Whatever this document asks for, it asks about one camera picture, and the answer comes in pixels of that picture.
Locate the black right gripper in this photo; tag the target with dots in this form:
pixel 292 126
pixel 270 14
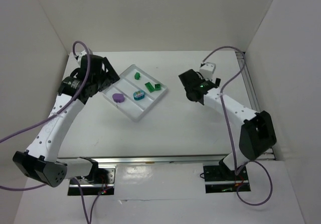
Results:
pixel 187 78

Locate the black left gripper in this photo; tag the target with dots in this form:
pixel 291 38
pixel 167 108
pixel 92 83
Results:
pixel 108 74

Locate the purple lego piece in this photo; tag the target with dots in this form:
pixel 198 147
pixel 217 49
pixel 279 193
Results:
pixel 118 97

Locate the green lego brick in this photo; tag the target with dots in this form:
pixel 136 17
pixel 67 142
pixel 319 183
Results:
pixel 137 76
pixel 157 87
pixel 150 87

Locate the teal lego brick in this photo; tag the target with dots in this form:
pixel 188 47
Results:
pixel 138 95

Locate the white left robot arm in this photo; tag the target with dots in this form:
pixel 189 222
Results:
pixel 40 159

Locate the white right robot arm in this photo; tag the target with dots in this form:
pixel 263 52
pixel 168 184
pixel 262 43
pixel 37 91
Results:
pixel 257 133

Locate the white compartment tray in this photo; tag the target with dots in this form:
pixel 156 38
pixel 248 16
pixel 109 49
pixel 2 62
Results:
pixel 127 85

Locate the aluminium table edge rail right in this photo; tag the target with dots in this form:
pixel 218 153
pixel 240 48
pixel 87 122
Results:
pixel 269 154

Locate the aluminium front rail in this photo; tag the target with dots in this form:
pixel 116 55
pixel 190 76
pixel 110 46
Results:
pixel 158 159

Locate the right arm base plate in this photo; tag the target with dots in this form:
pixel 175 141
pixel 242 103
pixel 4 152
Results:
pixel 219 179

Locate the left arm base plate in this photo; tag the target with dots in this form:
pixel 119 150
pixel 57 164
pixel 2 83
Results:
pixel 105 184

